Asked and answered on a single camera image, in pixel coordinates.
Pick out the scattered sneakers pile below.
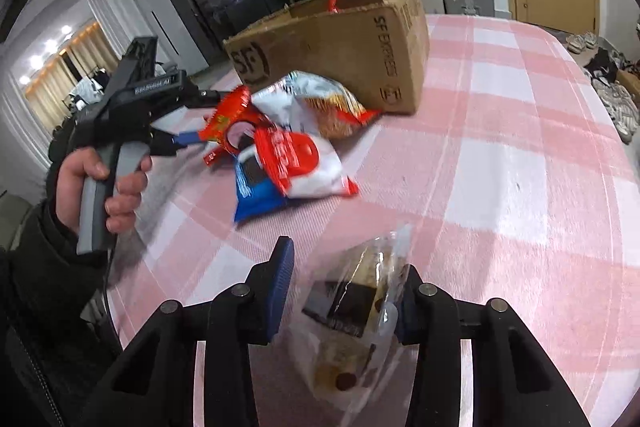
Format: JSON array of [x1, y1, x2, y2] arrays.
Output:
[[564, 24, 640, 146]]

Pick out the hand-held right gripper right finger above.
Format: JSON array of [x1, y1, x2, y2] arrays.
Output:
[[395, 264, 593, 427]]

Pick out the red white snack packet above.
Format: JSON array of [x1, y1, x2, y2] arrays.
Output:
[[254, 129, 360, 201]]

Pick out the black cable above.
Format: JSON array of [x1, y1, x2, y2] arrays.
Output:
[[101, 251, 122, 350]]

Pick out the clear bread packet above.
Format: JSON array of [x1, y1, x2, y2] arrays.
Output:
[[295, 224, 416, 414]]

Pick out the white orange snack bag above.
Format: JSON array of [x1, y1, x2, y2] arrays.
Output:
[[252, 71, 385, 141]]

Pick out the brown cardboard box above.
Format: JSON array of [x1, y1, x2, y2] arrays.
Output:
[[223, 0, 431, 116]]

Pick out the dark red cookie packet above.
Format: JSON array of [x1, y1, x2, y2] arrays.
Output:
[[199, 85, 274, 168]]

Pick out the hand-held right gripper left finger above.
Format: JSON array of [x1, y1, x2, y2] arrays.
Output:
[[82, 236, 296, 427]]

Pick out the person's left hand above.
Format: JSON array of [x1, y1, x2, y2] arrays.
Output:
[[53, 149, 154, 233]]

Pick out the white curtain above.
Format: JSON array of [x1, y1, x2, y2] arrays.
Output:
[[0, 57, 57, 204]]

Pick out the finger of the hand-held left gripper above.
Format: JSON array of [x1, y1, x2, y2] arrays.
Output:
[[151, 129, 201, 157], [199, 90, 236, 107]]

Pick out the blue cookie packet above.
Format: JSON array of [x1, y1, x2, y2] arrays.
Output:
[[233, 146, 302, 224]]

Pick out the pink checked tablecloth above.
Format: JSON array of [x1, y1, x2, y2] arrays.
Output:
[[106, 14, 632, 427]]

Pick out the person's left forearm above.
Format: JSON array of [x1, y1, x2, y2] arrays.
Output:
[[0, 199, 126, 427]]

